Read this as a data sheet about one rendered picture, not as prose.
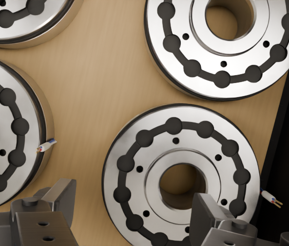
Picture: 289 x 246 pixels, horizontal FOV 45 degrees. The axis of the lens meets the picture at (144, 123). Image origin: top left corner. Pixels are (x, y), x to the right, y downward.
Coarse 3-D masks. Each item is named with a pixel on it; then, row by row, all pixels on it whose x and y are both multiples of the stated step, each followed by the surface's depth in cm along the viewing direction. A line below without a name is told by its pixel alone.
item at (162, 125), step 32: (128, 128) 22; (160, 128) 22; (192, 128) 22; (224, 128) 22; (128, 160) 22; (224, 160) 22; (256, 160) 22; (128, 192) 23; (224, 192) 22; (256, 192) 22; (128, 224) 23; (160, 224) 22
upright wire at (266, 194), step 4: (260, 188) 23; (260, 192) 23; (264, 192) 22; (268, 192) 22; (264, 196) 22; (268, 196) 22; (272, 196) 21; (268, 200) 22; (272, 200) 21; (276, 200) 21; (276, 204) 21; (280, 204) 20
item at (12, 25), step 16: (0, 0) 21; (16, 0) 21; (32, 0) 22; (48, 0) 21; (64, 0) 21; (0, 16) 22; (16, 16) 22; (32, 16) 21; (48, 16) 21; (0, 32) 21; (16, 32) 21; (32, 32) 22
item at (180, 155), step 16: (160, 160) 22; (176, 160) 22; (192, 160) 22; (208, 160) 22; (160, 176) 22; (208, 176) 22; (144, 192) 22; (208, 192) 22; (160, 208) 22; (176, 208) 22; (176, 224) 22
